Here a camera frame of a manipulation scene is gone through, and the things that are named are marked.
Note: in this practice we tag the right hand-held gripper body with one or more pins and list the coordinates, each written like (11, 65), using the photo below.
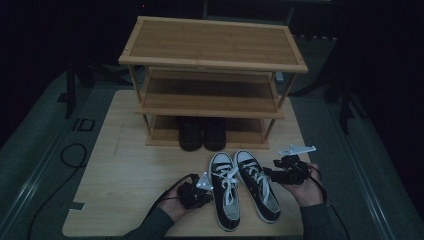
(293, 171)

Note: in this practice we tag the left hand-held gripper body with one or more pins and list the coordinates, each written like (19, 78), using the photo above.
(190, 196)

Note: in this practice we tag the black and white sneaker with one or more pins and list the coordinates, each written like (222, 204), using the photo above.
(261, 190)
(226, 206)

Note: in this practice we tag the black shoe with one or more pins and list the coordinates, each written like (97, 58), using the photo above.
(190, 135)
(215, 135)

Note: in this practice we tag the wooden shoe rack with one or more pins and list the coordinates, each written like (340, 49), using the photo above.
(213, 43)

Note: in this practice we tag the person's left hand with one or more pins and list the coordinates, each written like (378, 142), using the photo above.
(173, 208)

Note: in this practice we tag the person's right hand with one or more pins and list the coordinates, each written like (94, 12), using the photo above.
(308, 191)

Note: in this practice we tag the black metal stand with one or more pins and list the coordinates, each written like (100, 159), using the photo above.
(70, 90)
(346, 106)

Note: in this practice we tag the small white object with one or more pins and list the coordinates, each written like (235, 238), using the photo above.
(280, 77)

